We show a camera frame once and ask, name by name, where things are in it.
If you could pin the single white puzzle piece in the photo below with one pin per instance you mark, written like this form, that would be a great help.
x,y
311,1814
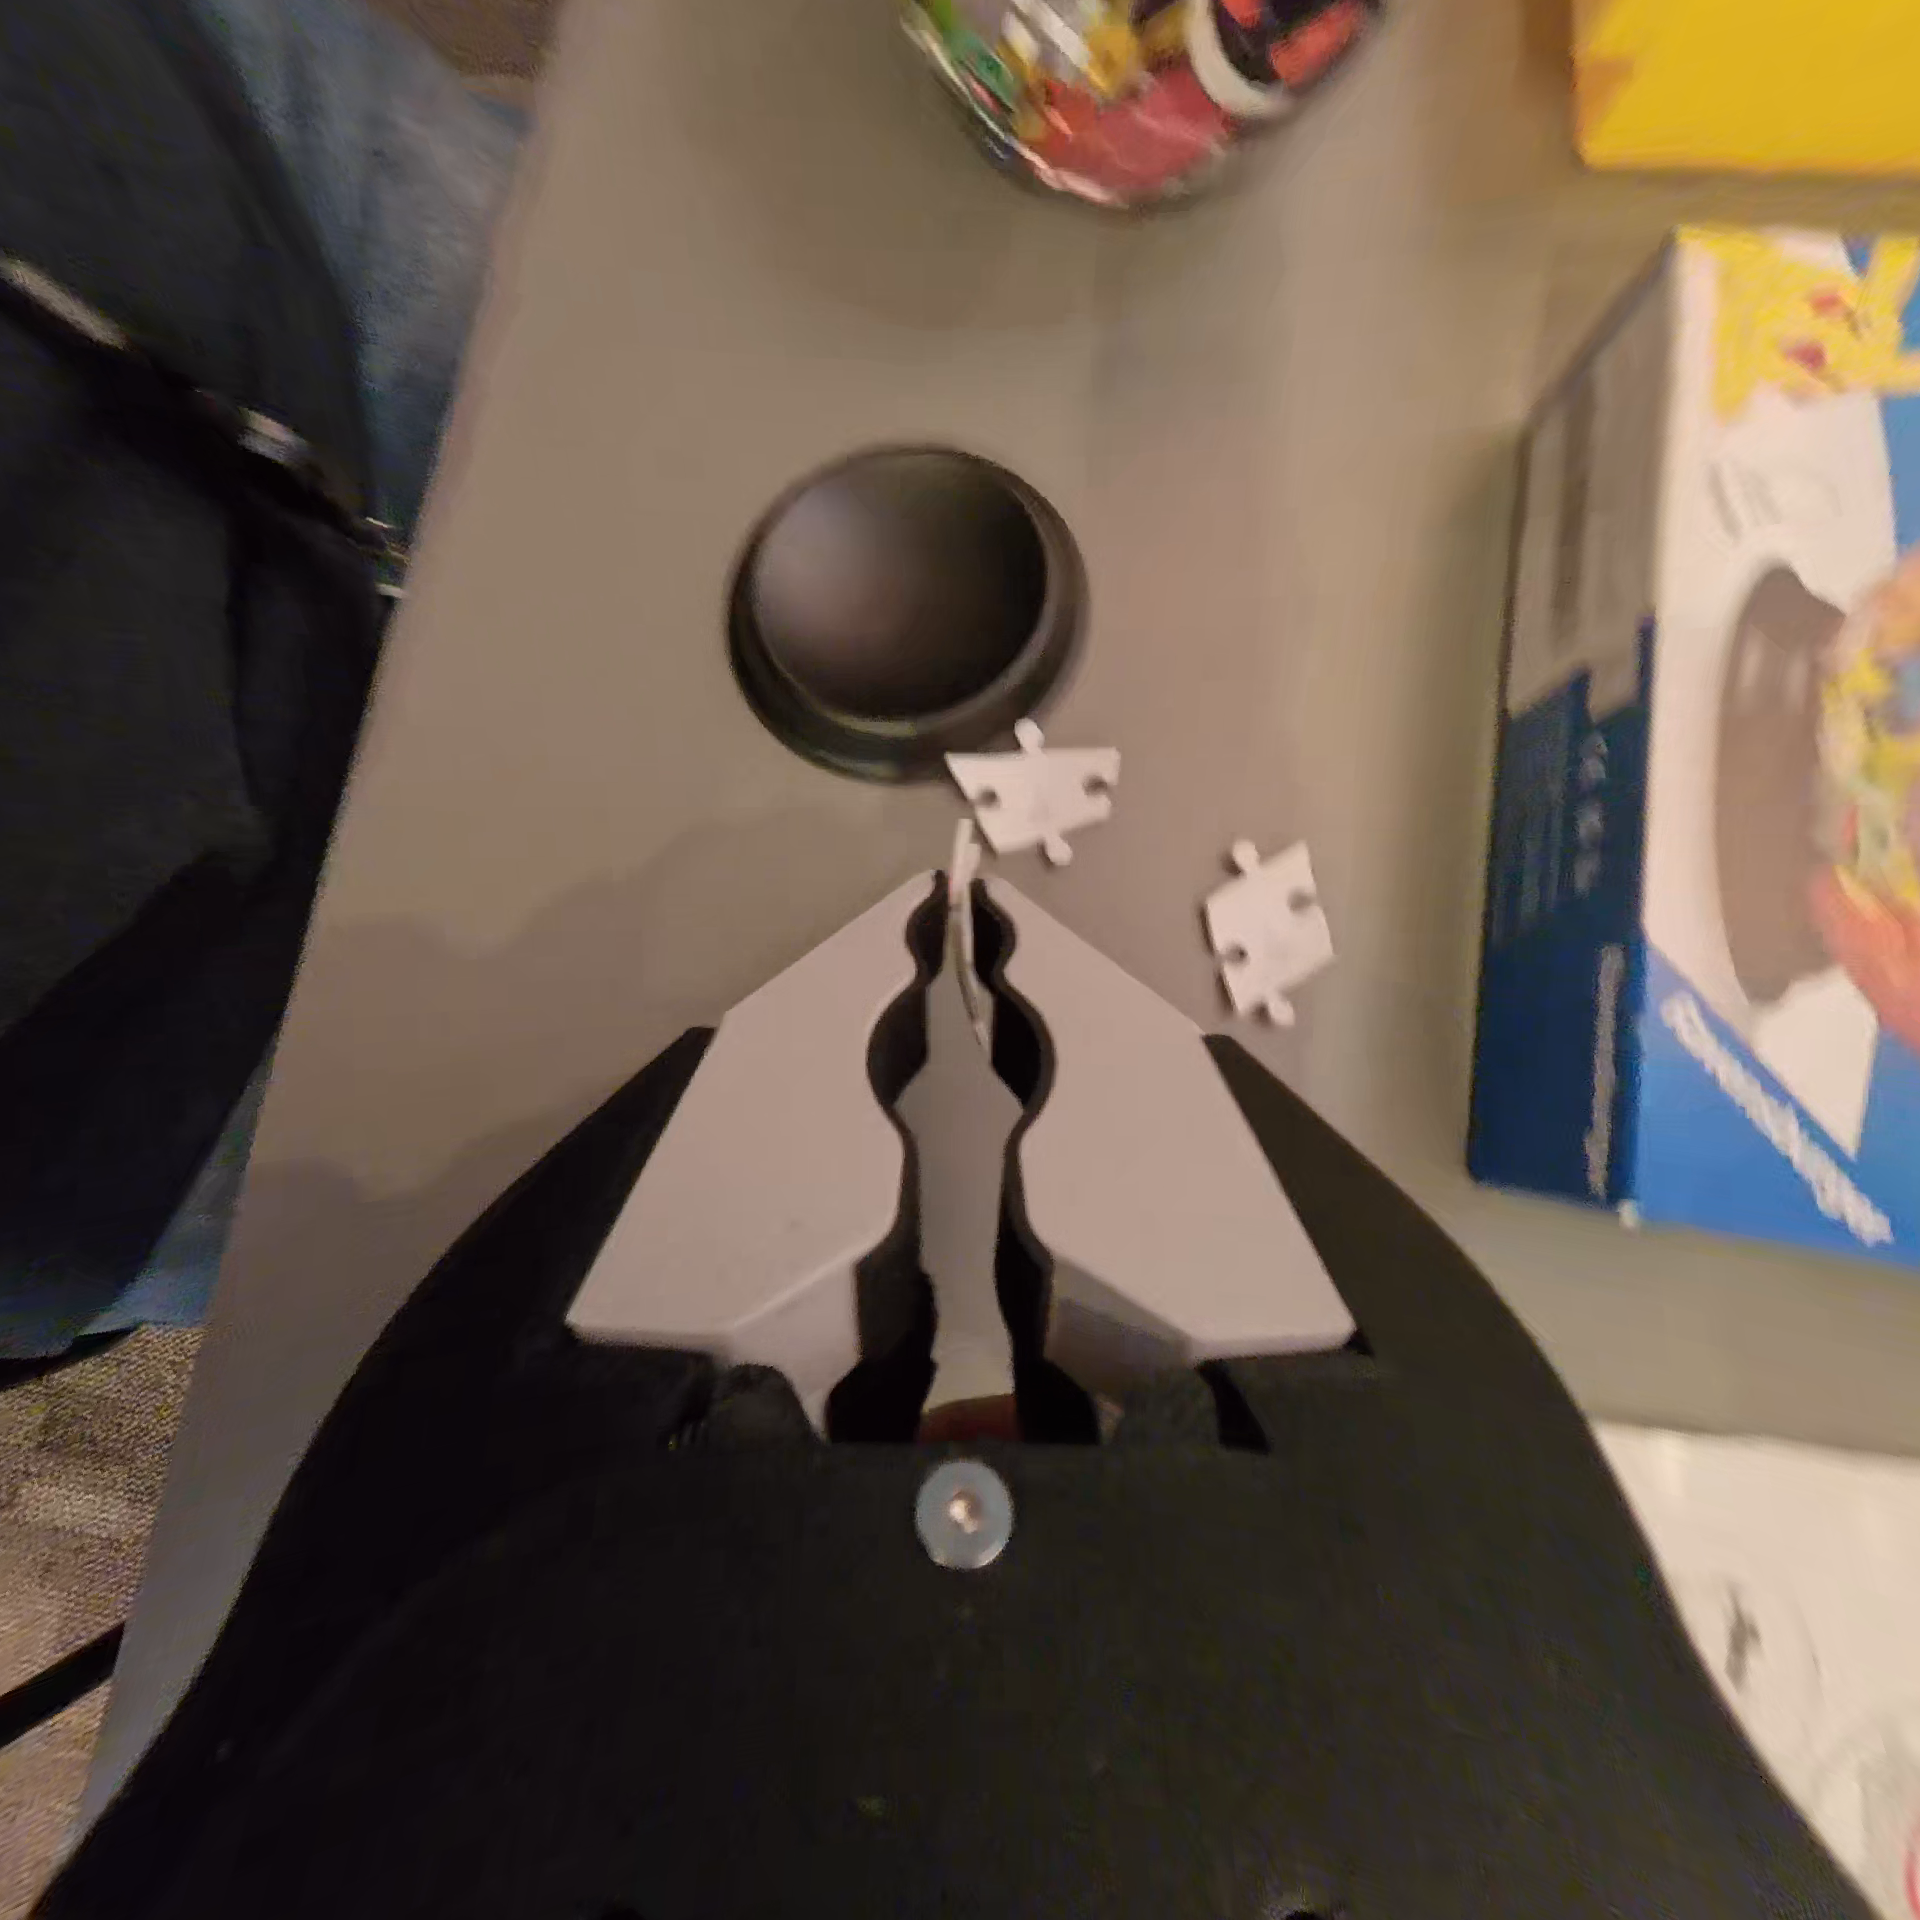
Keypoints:
x,y
1034,794
963,931
1267,931

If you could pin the colourful puzzle ball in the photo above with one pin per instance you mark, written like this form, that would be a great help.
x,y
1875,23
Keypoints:
x,y
1140,90

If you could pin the person's blue jeans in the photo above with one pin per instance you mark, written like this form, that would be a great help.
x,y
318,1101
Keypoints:
x,y
405,196

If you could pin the yellow plastic tray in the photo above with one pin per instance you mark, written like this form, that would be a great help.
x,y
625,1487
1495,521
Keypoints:
x,y
1739,77

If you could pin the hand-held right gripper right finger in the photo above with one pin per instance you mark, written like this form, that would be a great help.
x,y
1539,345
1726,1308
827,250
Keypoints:
x,y
1169,1186

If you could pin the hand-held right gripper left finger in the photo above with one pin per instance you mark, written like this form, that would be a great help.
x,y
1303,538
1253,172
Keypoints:
x,y
750,1186

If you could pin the blue puzzle box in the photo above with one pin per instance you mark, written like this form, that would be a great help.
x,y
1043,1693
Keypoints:
x,y
1621,901

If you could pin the black round ball stand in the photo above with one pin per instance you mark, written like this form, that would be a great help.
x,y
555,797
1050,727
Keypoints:
x,y
899,601

